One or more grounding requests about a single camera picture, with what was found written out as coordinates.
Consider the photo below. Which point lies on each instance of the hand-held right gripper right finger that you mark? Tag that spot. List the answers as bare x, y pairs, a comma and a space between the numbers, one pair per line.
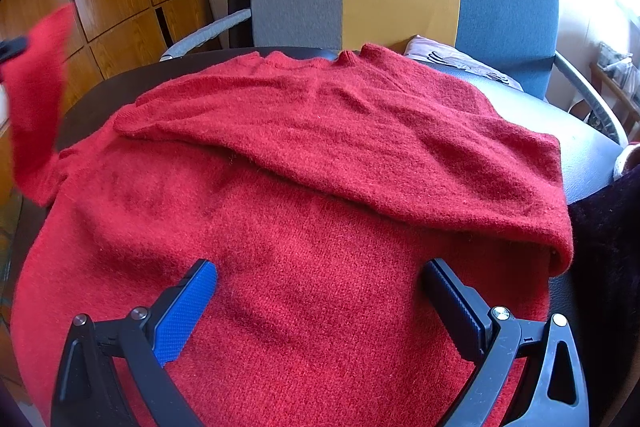
457, 314

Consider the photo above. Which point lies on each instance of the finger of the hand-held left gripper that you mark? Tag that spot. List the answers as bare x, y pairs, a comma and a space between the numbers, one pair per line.
11, 48

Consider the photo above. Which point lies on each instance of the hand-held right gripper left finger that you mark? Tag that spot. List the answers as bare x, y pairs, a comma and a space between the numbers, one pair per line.
185, 312

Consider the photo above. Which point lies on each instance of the red knit sweater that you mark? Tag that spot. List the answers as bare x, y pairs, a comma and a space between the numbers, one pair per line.
300, 232

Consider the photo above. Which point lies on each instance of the dark velvet garment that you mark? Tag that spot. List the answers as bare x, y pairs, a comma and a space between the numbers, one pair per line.
610, 267

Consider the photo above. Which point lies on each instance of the pink printed cushion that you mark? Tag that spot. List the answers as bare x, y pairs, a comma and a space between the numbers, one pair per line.
450, 57

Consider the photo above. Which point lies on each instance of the wooden desk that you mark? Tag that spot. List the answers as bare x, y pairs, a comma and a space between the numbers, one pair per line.
617, 99

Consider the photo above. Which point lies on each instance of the heap of small desk items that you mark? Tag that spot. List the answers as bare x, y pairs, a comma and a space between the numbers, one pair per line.
620, 62

